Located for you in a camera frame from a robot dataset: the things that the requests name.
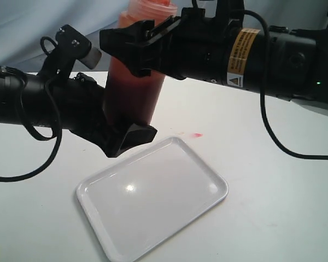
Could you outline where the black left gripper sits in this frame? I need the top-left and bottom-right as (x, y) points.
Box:
(48, 73), (157, 158)

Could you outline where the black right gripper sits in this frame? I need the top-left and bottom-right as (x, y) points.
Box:
(99, 1), (244, 82)

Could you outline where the red sauce squeeze bottle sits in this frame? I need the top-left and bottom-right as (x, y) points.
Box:
(103, 1), (178, 127)

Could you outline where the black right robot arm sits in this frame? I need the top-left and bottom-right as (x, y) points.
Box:
(99, 1), (328, 116)

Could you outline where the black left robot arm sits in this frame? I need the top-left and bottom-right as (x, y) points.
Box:
(0, 67), (157, 158)

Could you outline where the white rectangular tray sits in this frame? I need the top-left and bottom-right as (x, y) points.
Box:
(76, 136), (229, 261)

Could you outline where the grey backdrop cloth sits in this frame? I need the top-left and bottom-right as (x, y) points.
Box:
(0, 0), (328, 74)

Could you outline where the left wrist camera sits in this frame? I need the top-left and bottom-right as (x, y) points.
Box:
(55, 25), (102, 69)

